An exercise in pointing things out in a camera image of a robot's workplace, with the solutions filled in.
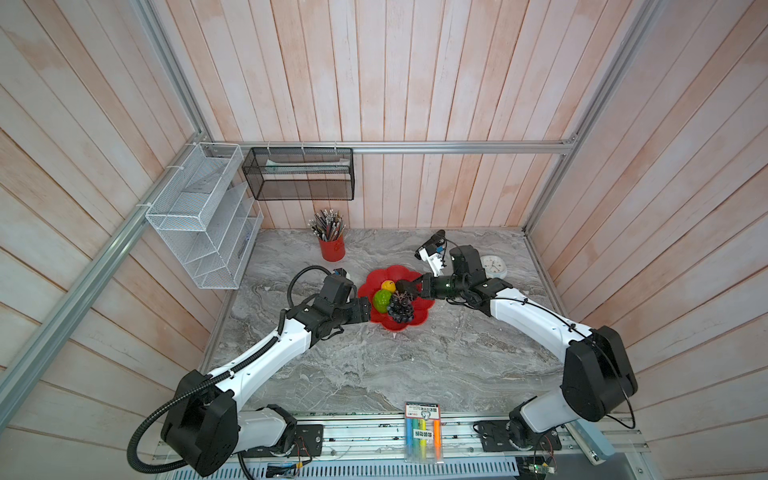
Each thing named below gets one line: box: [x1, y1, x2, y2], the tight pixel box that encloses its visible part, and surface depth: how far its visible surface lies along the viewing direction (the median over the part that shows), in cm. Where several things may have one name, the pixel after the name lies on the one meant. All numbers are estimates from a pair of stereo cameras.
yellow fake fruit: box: [381, 280, 396, 293], surface depth 100 cm
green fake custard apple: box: [373, 289, 392, 314], surface depth 95 cm
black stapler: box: [414, 229, 446, 260], surface depth 117 cm
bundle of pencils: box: [307, 208, 347, 242], surface depth 103 cm
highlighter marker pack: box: [404, 402, 443, 463], surface depth 75 cm
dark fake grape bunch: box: [388, 290, 414, 323], surface depth 85 cm
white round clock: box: [480, 255, 507, 279], surface depth 109 cm
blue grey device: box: [564, 419, 615, 466], surface depth 71 cm
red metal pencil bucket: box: [319, 236, 346, 262], surface depth 107 cm
